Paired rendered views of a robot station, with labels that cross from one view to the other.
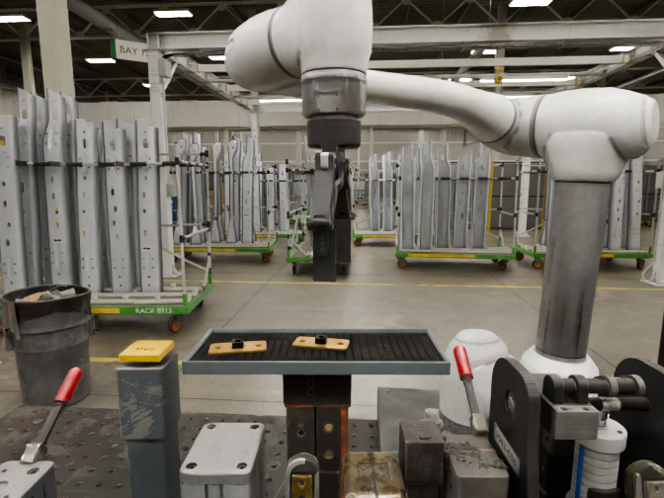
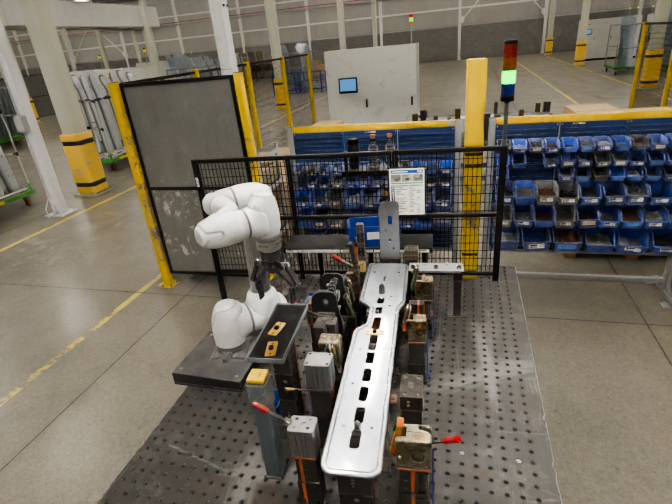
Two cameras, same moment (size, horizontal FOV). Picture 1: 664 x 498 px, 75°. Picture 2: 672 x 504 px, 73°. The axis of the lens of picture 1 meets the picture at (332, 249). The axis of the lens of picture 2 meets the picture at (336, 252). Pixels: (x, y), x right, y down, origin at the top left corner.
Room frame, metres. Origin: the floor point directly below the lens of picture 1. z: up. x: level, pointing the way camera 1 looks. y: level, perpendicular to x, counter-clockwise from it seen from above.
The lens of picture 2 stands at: (0.06, 1.41, 2.15)
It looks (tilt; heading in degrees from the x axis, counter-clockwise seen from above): 25 degrees down; 283
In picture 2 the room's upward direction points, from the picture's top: 6 degrees counter-clockwise
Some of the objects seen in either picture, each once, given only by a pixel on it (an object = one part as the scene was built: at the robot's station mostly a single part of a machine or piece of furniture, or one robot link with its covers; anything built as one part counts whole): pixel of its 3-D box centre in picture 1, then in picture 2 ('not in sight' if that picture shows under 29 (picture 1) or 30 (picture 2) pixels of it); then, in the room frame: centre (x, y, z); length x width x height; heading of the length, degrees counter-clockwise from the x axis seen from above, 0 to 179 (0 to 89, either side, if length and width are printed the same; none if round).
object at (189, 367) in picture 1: (317, 349); (279, 330); (0.62, 0.02, 1.16); 0.37 x 0.14 x 0.02; 90
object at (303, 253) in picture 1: (323, 213); not in sight; (7.41, 0.15, 0.88); 1.91 x 1.00 x 1.76; 177
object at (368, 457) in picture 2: not in sight; (376, 335); (0.28, -0.19, 1.00); 1.38 x 0.22 x 0.02; 90
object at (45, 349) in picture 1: (51, 345); not in sight; (2.67, 1.82, 0.36); 0.54 x 0.50 x 0.73; 176
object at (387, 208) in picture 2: not in sight; (389, 230); (0.27, -0.94, 1.17); 0.12 x 0.01 x 0.34; 0
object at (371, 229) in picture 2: not in sight; (374, 231); (0.38, -1.11, 1.10); 0.30 x 0.17 x 0.13; 7
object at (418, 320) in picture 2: not in sight; (416, 349); (0.11, -0.27, 0.87); 0.12 x 0.09 x 0.35; 0
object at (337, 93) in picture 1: (333, 99); (268, 242); (0.62, 0.00, 1.52); 0.09 x 0.09 x 0.06
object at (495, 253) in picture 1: (452, 213); not in sight; (7.34, -2.05, 0.88); 1.91 x 1.00 x 1.76; 83
